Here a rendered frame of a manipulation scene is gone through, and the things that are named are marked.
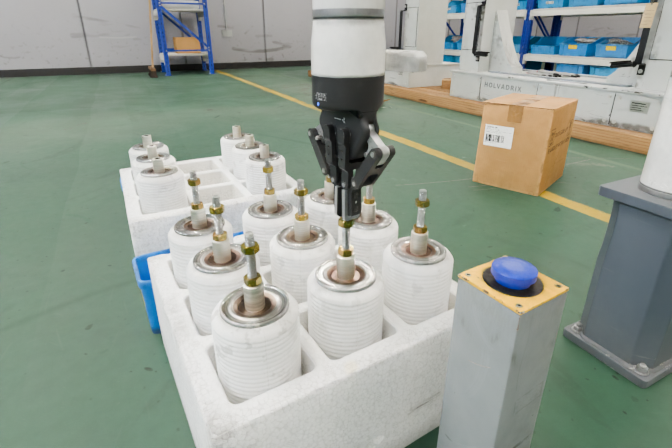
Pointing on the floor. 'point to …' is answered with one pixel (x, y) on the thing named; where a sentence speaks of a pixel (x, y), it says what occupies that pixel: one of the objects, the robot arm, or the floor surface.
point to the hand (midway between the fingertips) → (347, 201)
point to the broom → (150, 24)
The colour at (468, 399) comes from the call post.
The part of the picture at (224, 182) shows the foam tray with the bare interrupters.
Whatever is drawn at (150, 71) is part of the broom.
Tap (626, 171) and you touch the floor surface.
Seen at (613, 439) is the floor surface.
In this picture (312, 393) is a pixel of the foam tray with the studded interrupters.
